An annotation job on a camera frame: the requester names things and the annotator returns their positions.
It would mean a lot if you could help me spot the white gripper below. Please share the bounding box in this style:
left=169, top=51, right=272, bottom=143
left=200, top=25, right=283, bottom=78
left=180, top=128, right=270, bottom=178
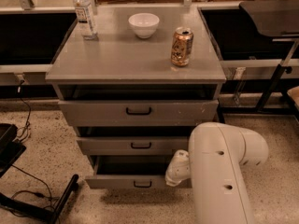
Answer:
left=165, top=149, right=191, bottom=187

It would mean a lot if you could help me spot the grey bottom drawer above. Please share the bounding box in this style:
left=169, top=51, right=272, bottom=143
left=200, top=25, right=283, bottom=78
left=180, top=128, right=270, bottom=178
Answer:
left=84, top=155, right=192, bottom=190

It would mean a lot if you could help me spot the grey drawer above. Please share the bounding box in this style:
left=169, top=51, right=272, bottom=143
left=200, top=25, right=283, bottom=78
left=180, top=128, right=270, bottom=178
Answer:
left=77, top=136, right=188, bottom=155
left=59, top=100, right=218, bottom=127
left=84, top=155, right=192, bottom=190

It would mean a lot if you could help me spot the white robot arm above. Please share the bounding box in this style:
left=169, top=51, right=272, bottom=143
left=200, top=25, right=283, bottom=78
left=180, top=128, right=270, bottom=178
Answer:
left=165, top=122, right=269, bottom=224

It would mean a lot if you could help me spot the grey drawer cabinet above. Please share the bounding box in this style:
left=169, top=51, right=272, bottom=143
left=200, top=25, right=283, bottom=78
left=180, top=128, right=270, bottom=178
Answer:
left=45, top=4, right=227, bottom=181

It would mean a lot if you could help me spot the grey middle drawer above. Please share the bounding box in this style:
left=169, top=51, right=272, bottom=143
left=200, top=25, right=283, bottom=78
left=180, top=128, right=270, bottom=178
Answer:
left=77, top=136, right=188, bottom=155

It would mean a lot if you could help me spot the grey top drawer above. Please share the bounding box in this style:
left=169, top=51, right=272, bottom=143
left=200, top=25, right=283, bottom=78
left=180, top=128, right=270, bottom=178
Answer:
left=59, top=100, right=218, bottom=127

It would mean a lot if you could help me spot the gold soda can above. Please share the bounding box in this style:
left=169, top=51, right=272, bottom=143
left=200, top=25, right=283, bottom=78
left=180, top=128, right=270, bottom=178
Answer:
left=171, top=27, right=193, bottom=67

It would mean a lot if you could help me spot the white ceramic bowl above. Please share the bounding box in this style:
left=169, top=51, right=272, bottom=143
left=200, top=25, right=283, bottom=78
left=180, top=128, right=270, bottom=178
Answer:
left=128, top=13, right=160, bottom=39

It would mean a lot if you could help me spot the black stand left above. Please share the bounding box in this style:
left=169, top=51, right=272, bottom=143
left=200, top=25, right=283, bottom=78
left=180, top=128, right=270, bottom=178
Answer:
left=0, top=123, right=80, bottom=224

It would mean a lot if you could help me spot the black table right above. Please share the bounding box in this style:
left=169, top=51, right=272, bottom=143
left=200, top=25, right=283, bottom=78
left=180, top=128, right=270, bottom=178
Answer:
left=217, top=0, right=299, bottom=123

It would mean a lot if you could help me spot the clear plastic water bottle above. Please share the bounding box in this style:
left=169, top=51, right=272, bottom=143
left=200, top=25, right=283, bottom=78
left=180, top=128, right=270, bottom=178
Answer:
left=73, top=0, right=97, bottom=40

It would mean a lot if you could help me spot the black cable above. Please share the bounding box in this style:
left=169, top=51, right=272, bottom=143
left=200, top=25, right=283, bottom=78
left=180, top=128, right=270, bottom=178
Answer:
left=15, top=79, right=33, bottom=143

